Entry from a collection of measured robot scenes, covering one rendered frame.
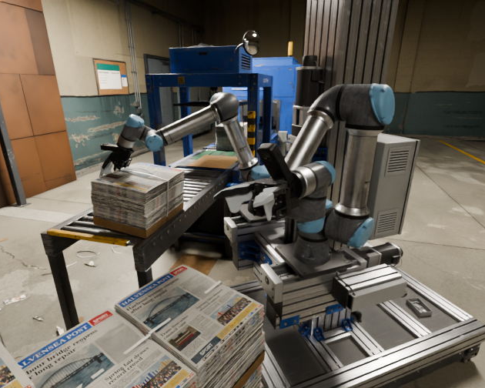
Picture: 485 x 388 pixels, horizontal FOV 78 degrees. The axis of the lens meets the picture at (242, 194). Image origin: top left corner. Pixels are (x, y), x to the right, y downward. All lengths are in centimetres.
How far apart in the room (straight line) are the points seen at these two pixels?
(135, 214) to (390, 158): 115
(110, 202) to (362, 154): 107
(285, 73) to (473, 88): 675
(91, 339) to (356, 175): 90
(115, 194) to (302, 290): 90
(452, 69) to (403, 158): 883
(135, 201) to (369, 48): 113
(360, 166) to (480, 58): 956
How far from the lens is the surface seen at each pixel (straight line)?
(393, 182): 152
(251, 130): 236
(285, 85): 467
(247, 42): 237
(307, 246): 118
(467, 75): 1041
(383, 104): 97
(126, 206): 143
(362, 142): 101
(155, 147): 138
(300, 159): 93
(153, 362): 86
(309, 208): 81
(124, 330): 95
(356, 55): 133
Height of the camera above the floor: 146
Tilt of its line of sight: 20 degrees down
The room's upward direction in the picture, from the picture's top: straight up
